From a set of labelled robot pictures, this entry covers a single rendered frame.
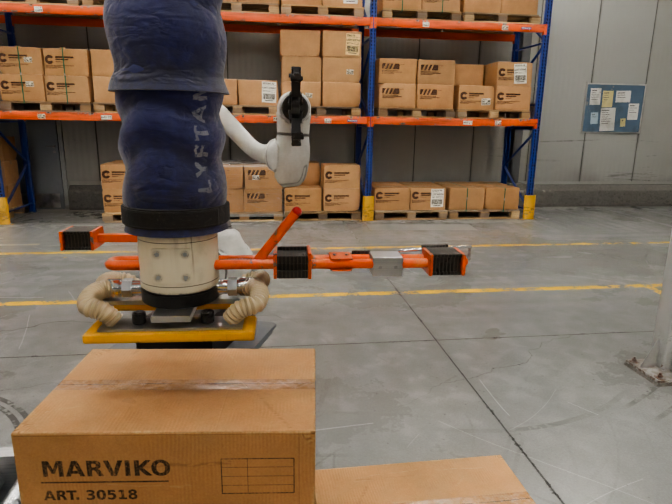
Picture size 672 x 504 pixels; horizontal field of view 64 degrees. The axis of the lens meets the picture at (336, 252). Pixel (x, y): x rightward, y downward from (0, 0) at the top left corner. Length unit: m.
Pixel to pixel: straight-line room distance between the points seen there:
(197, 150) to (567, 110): 10.25
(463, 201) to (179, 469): 8.11
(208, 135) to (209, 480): 0.70
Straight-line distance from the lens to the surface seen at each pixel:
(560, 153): 11.10
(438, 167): 10.14
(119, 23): 1.13
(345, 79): 8.41
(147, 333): 1.15
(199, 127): 1.11
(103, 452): 1.23
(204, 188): 1.11
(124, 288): 1.26
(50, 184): 10.24
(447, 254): 1.23
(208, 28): 1.12
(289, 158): 1.66
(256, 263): 1.19
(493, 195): 9.18
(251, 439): 1.15
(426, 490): 1.66
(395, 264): 1.21
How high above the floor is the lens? 1.55
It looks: 14 degrees down
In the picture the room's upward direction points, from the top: 1 degrees clockwise
